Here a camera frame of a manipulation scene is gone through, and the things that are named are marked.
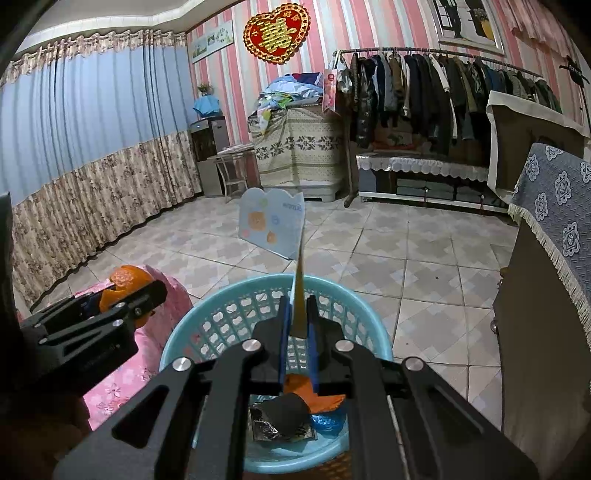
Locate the orange snack packet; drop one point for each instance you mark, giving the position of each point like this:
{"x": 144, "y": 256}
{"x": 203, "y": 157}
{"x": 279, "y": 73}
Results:
{"x": 328, "y": 401}

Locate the light blue cartoon packet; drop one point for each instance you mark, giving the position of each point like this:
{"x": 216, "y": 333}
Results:
{"x": 272, "y": 221}

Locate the framed wall picture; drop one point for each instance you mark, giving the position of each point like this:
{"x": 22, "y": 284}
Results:
{"x": 466, "y": 21}

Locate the blue floral curtain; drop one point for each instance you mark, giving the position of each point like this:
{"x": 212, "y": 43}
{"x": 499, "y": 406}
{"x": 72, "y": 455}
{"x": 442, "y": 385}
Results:
{"x": 69, "y": 115}

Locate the blue patterned fringed cloth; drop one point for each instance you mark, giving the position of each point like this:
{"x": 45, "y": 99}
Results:
{"x": 558, "y": 198}

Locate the dark striped snack packet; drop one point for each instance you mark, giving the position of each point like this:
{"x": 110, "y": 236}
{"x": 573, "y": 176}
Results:
{"x": 281, "y": 410}

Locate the pile of folded clothes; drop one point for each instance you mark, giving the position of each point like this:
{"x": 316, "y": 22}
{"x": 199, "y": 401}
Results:
{"x": 288, "y": 90}

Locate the blue plastic bag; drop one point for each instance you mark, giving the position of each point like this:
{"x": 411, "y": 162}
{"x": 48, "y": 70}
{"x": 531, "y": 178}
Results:
{"x": 330, "y": 422}

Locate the long landscape wall picture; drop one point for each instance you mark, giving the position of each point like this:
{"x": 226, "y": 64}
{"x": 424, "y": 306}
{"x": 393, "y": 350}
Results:
{"x": 212, "y": 40}

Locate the light blue plastic basket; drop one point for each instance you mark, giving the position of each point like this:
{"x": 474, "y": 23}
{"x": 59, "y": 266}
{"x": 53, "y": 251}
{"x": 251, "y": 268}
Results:
{"x": 217, "y": 323}

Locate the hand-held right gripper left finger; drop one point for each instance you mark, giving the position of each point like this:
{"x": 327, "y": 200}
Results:
{"x": 285, "y": 355}

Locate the small metal side table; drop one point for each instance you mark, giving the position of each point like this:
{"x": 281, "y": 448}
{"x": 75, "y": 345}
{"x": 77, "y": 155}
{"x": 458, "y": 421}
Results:
{"x": 233, "y": 170}

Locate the red heart wall decoration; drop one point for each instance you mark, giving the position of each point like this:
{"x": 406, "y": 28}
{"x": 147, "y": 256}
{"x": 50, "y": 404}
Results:
{"x": 276, "y": 32}

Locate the small potted plant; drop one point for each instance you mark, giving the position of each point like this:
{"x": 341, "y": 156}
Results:
{"x": 203, "y": 88}

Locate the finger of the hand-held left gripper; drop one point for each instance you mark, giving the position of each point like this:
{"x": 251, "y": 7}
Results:
{"x": 60, "y": 314}
{"x": 101, "y": 341}

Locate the brown cloth cover white trim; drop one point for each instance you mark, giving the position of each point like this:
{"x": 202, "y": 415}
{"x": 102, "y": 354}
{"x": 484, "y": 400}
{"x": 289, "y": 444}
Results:
{"x": 531, "y": 138}

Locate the person's left forearm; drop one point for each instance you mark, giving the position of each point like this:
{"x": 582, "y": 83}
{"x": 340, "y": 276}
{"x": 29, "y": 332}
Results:
{"x": 46, "y": 434}

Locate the row of hanging clothes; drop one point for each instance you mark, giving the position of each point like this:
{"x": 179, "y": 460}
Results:
{"x": 415, "y": 101}

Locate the dark wooden cabinet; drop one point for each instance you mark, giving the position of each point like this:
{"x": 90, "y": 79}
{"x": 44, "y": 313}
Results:
{"x": 531, "y": 369}

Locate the grey water dispenser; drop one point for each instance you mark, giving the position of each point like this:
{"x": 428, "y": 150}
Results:
{"x": 210, "y": 152}

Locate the orange peel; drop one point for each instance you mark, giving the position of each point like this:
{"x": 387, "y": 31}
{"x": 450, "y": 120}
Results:
{"x": 124, "y": 281}

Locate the pink hanging gift bag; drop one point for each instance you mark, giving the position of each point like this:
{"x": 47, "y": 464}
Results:
{"x": 331, "y": 90}

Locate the metal clothes rack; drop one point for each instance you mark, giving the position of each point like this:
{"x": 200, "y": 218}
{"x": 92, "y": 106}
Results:
{"x": 352, "y": 184}

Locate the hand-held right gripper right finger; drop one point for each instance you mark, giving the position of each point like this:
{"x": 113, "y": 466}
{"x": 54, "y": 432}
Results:
{"x": 314, "y": 355}

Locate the cabinet under patterned cloth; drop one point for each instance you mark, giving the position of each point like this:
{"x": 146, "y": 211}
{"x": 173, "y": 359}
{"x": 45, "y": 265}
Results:
{"x": 300, "y": 147}

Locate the blue bag on dispenser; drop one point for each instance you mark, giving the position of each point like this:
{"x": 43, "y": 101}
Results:
{"x": 206, "y": 105}

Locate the low cabinet with lace cloth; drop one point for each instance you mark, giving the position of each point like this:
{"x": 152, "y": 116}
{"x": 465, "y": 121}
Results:
{"x": 425, "y": 180}

